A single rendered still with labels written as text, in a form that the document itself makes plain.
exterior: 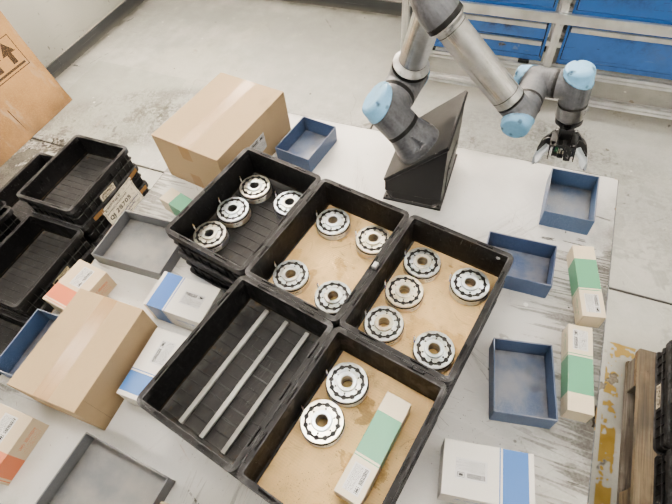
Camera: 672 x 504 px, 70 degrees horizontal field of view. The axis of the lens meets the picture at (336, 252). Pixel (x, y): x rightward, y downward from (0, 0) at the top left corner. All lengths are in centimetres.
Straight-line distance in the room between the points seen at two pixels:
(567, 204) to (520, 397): 71
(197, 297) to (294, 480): 60
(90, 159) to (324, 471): 188
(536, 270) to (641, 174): 158
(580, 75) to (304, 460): 114
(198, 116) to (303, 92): 163
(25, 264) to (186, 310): 114
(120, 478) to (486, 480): 90
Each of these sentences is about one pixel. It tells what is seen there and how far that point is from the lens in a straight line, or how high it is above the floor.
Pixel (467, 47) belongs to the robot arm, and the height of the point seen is 132.
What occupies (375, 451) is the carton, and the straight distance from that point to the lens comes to 111.
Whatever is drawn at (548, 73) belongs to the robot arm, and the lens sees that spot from 143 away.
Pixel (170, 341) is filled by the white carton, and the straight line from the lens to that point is 143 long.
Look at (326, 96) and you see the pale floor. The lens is 333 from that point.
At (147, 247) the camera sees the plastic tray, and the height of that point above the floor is 70.
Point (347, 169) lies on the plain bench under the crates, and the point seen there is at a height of 70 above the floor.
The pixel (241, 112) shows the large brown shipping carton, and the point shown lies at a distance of 181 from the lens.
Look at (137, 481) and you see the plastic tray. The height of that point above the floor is 70.
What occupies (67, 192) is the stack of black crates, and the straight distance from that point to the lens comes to 246.
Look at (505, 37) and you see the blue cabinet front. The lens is 304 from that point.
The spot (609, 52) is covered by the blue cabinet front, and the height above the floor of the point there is 43.
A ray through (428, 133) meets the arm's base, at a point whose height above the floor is 97.
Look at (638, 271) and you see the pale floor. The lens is 264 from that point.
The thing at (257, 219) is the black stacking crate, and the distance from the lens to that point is 153.
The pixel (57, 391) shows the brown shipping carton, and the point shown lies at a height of 86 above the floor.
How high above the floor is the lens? 198
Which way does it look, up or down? 55 degrees down
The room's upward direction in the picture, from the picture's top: 8 degrees counter-clockwise
